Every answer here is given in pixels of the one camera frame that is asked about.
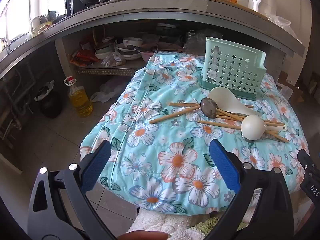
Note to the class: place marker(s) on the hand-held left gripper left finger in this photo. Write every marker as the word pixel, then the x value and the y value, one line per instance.
pixel 96 165

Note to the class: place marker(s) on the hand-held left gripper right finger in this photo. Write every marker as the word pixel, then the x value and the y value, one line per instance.
pixel 225 166

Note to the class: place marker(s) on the white plastic ladle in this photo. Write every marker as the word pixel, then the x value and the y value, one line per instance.
pixel 252 127

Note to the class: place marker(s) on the metal spoon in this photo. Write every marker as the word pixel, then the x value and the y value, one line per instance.
pixel 208 106

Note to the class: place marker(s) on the white rice paddle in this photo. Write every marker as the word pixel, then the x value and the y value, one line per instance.
pixel 222 98

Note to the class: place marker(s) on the pile of wooden chopsticks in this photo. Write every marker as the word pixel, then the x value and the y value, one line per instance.
pixel 175 114

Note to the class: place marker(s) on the green star-cut utensil holder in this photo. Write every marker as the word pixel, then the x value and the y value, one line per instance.
pixel 225 65

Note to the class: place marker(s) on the person's left hand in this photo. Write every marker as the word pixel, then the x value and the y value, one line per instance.
pixel 143 236

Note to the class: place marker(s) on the cooking oil bottle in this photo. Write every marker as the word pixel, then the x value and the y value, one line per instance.
pixel 80 102

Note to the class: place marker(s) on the floral turquoise blanket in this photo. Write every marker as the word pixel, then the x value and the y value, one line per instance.
pixel 160 140

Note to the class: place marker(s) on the white plastic bag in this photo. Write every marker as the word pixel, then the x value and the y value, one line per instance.
pixel 107 92

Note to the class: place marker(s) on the black jar with plastic bag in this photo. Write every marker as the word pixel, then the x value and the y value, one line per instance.
pixel 51 105

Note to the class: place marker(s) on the white and green fleece robe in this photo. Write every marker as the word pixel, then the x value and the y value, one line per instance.
pixel 170 223

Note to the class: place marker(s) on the cardboard boxes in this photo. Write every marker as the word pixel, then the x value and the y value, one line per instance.
pixel 297 92

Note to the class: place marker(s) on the clear bag with brown contents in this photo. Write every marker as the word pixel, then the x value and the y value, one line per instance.
pixel 113 60

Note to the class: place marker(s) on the red snack packets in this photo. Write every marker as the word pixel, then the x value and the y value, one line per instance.
pixel 82 56

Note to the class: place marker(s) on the stack of white plates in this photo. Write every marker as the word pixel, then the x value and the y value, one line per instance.
pixel 127 53

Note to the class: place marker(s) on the pink bowl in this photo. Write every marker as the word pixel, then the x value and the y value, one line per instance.
pixel 150 53

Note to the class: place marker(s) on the white patterned bowl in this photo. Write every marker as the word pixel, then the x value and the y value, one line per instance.
pixel 132 42

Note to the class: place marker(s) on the crumpled clear plastic bag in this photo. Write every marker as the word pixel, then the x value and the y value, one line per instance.
pixel 280 23

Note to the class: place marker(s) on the black gas stove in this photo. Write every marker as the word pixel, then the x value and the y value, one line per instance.
pixel 100 2

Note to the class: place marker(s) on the white kitchen appliance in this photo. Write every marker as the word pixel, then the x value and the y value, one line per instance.
pixel 260 2

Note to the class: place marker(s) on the window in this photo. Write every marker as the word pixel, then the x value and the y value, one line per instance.
pixel 20 10

